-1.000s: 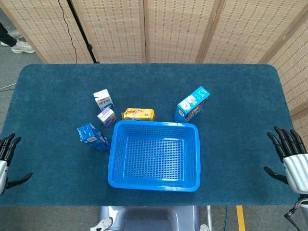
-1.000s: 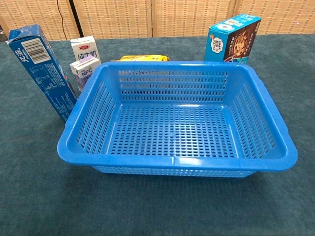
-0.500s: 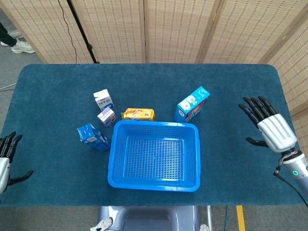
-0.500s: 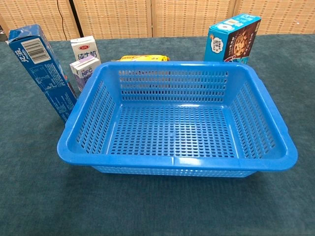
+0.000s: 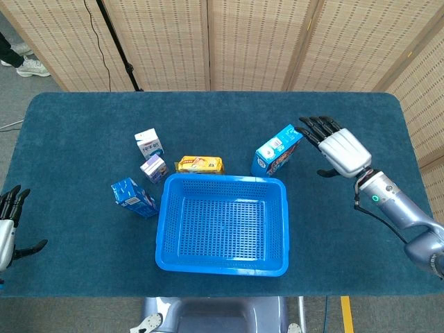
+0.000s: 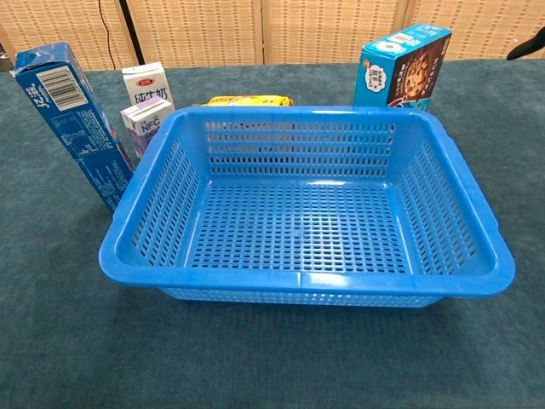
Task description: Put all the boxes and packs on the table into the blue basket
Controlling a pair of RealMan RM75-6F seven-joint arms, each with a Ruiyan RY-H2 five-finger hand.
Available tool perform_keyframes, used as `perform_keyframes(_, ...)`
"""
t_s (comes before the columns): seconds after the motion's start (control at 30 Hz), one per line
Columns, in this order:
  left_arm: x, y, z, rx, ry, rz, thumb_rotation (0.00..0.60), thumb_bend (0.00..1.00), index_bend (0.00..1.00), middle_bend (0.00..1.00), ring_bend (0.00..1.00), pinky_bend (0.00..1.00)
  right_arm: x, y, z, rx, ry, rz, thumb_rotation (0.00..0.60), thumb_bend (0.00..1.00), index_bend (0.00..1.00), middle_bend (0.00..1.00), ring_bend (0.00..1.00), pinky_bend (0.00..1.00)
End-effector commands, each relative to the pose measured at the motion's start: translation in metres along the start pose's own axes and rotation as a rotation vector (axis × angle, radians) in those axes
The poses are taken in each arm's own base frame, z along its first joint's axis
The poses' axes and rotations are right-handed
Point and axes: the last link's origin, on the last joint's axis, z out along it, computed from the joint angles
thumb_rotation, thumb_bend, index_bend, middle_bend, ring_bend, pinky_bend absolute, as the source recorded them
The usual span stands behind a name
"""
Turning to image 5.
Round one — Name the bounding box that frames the yellow floor tape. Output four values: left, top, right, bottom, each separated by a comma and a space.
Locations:
340, 296, 355, 333

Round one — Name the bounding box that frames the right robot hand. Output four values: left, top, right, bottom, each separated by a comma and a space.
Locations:
294, 116, 373, 179

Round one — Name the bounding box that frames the blue snack box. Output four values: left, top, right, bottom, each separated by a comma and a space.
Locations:
250, 123, 305, 178

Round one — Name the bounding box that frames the thin black hanging cable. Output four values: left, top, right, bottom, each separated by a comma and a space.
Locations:
83, 0, 112, 92

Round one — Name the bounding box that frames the white milk carton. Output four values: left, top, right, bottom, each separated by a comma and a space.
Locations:
134, 128, 164, 160

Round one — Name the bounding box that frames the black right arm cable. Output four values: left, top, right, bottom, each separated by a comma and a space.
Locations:
352, 178, 410, 244

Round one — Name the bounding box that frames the teal table cloth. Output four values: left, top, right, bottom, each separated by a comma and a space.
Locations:
0, 91, 444, 298

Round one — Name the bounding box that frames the dark trouser leg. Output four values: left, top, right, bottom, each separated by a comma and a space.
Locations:
0, 32, 26, 69

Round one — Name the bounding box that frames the metal table leg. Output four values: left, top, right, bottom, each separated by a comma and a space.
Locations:
298, 296, 308, 333

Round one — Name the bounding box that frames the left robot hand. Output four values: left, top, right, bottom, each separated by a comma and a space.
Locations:
0, 185, 49, 275

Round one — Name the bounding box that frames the black tripod pole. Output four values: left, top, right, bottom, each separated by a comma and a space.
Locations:
96, 0, 144, 92

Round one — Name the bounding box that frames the grey blue robot torso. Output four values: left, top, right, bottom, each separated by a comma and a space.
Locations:
130, 296, 302, 333

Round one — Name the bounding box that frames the blue rectangular carton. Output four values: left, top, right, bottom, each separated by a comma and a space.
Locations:
110, 177, 160, 219

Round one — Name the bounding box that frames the small purple white carton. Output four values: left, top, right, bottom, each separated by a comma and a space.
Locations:
139, 153, 170, 185

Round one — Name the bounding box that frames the yellow cracker packet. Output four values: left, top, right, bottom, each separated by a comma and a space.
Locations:
175, 155, 225, 175

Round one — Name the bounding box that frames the white floor cable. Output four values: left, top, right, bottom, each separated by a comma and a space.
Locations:
0, 119, 24, 132

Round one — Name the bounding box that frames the blue plastic basket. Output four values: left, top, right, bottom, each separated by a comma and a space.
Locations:
155, 173, 290, 278

